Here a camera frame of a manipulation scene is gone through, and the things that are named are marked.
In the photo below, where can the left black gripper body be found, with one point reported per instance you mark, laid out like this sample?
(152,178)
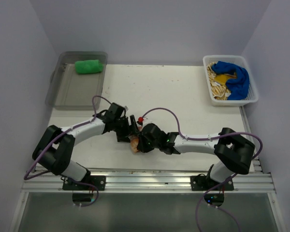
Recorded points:
(122,124)

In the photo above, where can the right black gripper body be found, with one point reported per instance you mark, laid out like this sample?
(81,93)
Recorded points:
(156,144)

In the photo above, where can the printed patterned towel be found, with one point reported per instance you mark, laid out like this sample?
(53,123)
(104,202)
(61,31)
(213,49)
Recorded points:
(134,141)

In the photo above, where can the green microfiber towel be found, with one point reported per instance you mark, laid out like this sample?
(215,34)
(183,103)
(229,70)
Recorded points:
(88,66)

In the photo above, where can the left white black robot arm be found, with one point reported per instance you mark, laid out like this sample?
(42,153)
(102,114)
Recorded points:
(54,150)

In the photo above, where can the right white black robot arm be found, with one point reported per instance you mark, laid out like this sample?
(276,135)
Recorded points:
(234,152)

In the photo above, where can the clear grey plastic bin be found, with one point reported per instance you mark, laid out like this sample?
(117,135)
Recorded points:
(69,90)

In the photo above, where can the yellow striped cloth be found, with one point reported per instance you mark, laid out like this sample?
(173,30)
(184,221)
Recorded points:
(218,83)

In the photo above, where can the white perforated plastic basket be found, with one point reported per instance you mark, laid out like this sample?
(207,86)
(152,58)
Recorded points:
(252,96)

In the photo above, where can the blue cloth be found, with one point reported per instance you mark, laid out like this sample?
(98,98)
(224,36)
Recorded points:
(240,85)

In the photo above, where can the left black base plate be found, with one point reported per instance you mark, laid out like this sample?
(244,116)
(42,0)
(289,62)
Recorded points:
(87,183)

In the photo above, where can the aluminium mounting rail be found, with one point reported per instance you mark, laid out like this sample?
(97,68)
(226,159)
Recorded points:
(152,182)

